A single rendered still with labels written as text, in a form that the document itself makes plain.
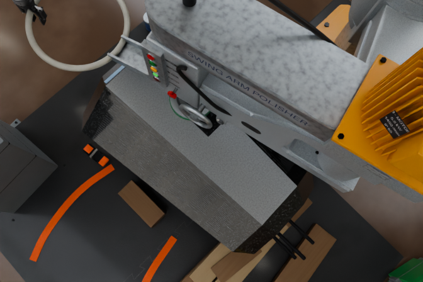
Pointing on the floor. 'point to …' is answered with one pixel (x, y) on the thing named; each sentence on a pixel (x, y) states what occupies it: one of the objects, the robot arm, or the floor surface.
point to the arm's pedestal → (20, 167)
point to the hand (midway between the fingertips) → (37, 18)
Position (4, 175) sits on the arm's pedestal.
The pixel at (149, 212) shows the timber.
